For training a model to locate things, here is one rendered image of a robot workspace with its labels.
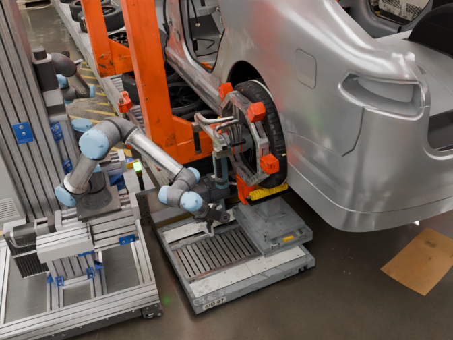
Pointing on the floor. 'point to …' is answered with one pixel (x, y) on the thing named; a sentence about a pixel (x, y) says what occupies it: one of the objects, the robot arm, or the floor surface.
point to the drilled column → (143, 210)
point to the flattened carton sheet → (422, 262)
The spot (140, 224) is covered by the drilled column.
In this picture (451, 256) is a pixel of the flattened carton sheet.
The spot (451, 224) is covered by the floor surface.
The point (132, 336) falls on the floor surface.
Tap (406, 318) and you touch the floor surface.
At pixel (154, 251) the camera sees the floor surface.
